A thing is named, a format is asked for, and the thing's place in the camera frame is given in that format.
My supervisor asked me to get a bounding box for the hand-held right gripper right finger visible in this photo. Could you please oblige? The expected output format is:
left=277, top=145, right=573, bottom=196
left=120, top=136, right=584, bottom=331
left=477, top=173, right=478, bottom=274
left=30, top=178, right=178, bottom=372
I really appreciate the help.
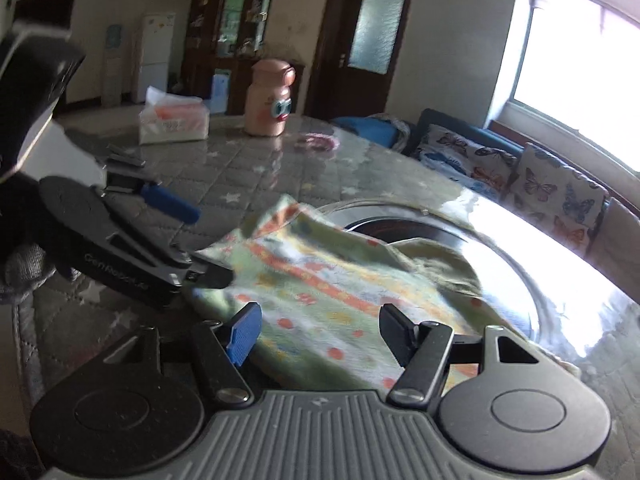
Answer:
left=378, top=303, right=544, bottom=409

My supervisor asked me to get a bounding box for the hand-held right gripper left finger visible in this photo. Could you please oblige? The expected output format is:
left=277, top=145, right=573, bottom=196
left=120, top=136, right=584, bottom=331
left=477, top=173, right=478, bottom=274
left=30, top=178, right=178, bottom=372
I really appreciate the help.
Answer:
left=102, top=302, right=263, bottom=407

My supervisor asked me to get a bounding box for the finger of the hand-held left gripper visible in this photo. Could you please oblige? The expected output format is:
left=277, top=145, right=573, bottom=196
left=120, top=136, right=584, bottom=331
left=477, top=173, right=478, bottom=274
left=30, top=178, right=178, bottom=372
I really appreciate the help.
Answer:
left=92, top=142, right=202, bottom=225
left=112, top=233, right=235, bottom=291

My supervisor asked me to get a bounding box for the colourful patterned garment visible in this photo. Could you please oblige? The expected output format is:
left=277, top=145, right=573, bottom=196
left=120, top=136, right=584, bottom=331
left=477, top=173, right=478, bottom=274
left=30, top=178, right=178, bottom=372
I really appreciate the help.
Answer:
left=182, top=194, right=581, bottom=397

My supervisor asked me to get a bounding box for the person's left hand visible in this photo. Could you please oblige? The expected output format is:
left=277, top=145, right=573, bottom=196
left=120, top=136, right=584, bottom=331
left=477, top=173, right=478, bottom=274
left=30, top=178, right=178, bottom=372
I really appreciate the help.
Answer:
left=0, top=242, right=58, bottom=307

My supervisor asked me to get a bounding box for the tissue pack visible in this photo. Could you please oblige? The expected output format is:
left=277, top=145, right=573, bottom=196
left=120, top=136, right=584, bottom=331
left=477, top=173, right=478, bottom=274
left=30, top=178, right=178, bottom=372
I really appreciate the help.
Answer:
left=138, top=86, right=210, bottom=146

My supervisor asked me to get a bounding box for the blue and white box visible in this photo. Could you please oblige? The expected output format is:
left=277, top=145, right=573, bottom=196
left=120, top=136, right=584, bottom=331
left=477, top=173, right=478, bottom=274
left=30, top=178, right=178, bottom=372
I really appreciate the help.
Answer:
left=211, top=72, right=232, bottom=114

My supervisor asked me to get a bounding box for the round glass turntable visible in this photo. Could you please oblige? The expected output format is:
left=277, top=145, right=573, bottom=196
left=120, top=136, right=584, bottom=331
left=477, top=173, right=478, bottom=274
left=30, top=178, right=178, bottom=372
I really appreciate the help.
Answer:
left=319, top=198, right=557, bottom=361

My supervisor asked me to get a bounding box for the pink bottle-shaped container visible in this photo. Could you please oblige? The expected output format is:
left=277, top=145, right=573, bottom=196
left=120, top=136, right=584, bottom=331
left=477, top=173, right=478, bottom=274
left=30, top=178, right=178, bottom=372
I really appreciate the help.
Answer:
left=243, top=58, right=297, bottom=137

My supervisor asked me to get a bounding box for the white refrigerator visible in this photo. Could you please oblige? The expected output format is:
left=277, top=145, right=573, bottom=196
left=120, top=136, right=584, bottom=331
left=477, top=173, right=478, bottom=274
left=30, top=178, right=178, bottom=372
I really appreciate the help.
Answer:
left=132, top=12, right=177, bottom=106

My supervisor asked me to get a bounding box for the butterfly print cushion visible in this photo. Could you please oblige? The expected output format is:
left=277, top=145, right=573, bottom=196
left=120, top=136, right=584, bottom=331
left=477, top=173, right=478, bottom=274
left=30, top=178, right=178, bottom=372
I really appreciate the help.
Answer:
left=416, top=122, right=519, bottom=197
left=509, top=144, right=609, bottom=257

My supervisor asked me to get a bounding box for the dark wooden display cabinet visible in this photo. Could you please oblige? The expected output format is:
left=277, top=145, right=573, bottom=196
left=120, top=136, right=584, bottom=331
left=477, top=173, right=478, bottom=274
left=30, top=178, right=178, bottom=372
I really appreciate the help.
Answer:
left=179, top=0, right=282, bottom=117

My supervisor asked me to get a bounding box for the grey cloth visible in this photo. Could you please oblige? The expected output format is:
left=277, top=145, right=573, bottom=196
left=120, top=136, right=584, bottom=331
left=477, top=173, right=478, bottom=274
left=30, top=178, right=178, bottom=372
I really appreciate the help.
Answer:
left=369, top=112, right=412, bottom=152

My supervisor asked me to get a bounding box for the blue sofa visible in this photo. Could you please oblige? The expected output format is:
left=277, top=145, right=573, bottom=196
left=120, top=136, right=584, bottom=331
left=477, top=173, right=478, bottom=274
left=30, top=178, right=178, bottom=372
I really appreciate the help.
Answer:
left=330, top=107, right=640, bottom=306

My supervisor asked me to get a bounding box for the dark wooden glass-panel door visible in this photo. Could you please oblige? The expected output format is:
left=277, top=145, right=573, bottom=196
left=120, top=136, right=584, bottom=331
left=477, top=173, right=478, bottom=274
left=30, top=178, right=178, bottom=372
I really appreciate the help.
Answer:
left=305, top=0, right=422, bottom=122

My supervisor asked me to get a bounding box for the window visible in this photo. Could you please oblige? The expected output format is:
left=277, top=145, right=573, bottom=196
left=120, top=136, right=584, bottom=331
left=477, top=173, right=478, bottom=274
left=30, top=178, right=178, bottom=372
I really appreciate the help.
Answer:
left=492, top=0, right=640, bottom=183

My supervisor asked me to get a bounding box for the pink hair tie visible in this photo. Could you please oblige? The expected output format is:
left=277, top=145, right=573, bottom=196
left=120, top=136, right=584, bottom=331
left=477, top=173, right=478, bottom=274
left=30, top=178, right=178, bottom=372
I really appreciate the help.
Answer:
left=294, top=132, right=342, bottom=153

